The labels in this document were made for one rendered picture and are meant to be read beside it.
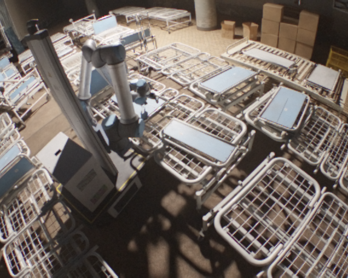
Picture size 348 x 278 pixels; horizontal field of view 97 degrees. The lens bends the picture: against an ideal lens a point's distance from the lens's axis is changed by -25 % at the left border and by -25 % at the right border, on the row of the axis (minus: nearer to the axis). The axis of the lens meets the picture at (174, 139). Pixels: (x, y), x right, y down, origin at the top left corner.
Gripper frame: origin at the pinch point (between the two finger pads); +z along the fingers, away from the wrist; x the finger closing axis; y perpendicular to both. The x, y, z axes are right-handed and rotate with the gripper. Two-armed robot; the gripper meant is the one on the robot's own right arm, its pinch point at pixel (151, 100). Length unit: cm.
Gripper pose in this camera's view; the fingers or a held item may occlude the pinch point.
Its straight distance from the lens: 208.3
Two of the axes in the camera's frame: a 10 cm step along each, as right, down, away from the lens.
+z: 1.9, 3.0, 9.4
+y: -3.6, 9.1, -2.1
